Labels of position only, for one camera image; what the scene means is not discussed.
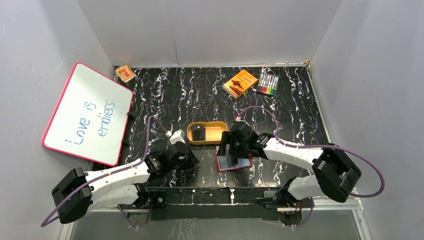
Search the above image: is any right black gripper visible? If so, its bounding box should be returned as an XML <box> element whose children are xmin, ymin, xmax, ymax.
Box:
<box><xmin>216</xmin><ymin>131</ymin><xmax>249</xmax><ymax>159</ymax></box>

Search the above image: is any red card holder wallet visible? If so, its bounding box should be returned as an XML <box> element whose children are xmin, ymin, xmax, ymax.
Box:
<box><xmin>214</xmin><ymin>150</ymin><xmax>253</xmax><ymax>173</ymax></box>

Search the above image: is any orange oval tray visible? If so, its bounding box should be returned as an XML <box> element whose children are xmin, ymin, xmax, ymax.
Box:
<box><xmin>187</xmin><ymin>121</ymin><xmax>229</xmax><ymax>145</ymax></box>

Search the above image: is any stack of black credit cards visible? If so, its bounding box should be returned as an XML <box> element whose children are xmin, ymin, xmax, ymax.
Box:
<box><xmin>191</xmin><ymin>124</ymin><xmax>206</xmax><ymax>142</ymax></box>

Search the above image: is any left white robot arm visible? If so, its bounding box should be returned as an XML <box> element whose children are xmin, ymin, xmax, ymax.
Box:
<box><xmin>51</xmin><ymin>142</ymin><xmax>200</xmax><ymax>224</ymax></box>

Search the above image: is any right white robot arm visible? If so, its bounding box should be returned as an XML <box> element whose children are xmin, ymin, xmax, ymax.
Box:
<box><xmin>216</xmin><ymin>121</ymin><xmax>362</xmax><ymax>207</ymax></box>

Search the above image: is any small orange card box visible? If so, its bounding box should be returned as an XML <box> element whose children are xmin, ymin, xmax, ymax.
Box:
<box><xmin>115</xmin><ymin>65</ymin><xmax>136</xmax><ymax>83</ymax></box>

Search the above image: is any orange book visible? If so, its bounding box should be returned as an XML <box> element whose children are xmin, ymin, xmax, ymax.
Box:
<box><xmin>222</xmin><ymin>69</ymin><xmax>258</xmax><ymax>99</ymax></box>

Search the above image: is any pack of coloured markers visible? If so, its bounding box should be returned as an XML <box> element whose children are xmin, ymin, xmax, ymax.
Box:
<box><xmin>256</xmin><ymin>73</ymin><xmax>280</xmax><ymax>97</ymax></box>

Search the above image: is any pink framed whiteboard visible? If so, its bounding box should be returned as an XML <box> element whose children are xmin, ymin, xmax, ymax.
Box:
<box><xmin>41</xmin><ymin>62</ymin><xmax>134</xmax><ymax>166</ymax></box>

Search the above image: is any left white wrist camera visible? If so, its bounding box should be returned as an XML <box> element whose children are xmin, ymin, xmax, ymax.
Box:
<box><xmin>165</xmin><ymin>129</ymin><xmax>186</xmax><ymax>145</ymax></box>

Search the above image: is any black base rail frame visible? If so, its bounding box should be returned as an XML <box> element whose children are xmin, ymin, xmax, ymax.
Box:
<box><xmin>66</xmin><ymin>187</ymin><xmax>364</xmax><ymax>229</ymax></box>

